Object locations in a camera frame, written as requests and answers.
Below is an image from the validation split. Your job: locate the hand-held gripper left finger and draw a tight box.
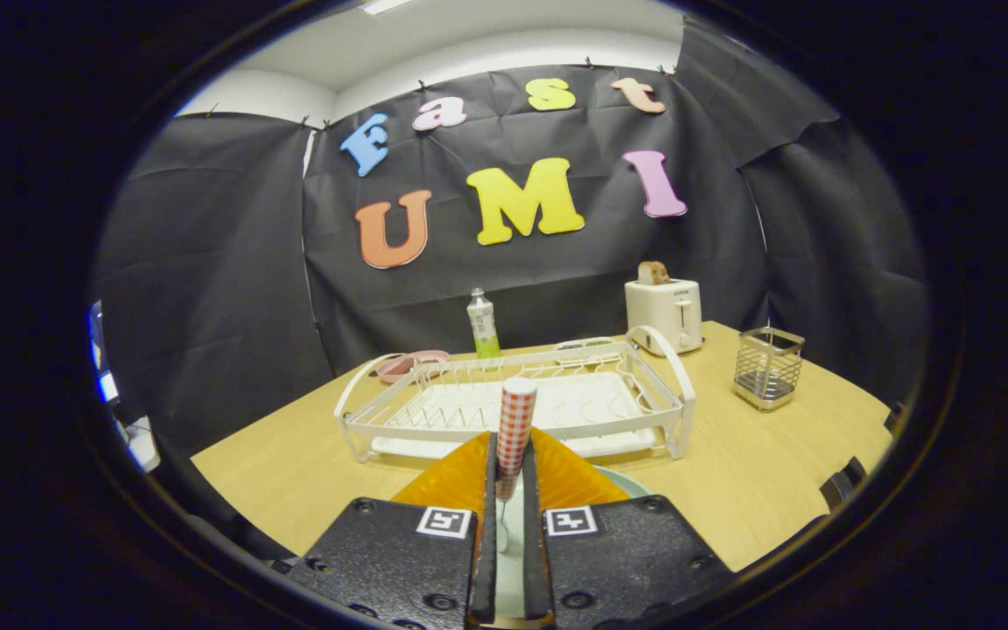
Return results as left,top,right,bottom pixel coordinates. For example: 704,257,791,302
288,430,498,630

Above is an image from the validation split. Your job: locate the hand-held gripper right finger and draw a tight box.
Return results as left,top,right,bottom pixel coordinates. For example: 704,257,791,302
521,429,732,630

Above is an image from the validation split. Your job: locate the pale green plate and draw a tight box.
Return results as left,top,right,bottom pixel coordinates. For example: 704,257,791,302
497,465,652,620

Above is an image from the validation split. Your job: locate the pink checkered handle spoon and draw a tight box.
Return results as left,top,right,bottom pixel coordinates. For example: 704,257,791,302
493,376,539,554

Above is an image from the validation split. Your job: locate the white wire dish rack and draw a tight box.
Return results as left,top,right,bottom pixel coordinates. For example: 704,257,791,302
333,325,697,463

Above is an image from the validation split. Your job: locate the metal wire basket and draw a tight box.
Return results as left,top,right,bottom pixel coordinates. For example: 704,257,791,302
733,326,806,412

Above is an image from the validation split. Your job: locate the small white dish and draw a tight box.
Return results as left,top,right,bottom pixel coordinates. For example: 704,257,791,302
554,338,620,361

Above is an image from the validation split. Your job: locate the green dish soap bottle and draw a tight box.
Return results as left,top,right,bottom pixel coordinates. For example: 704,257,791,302
467,288,501,361

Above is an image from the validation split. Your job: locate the pink bowl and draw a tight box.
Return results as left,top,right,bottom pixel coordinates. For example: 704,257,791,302
376,350,451,384

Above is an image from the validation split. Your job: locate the white toaster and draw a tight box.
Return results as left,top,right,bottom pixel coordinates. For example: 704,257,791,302
625,277,704,356

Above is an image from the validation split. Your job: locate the black chair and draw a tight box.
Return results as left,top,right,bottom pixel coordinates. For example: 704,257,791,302
819,455,868,513

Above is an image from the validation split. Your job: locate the blue and white blurred object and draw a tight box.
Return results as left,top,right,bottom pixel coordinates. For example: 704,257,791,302
88,300,161,473

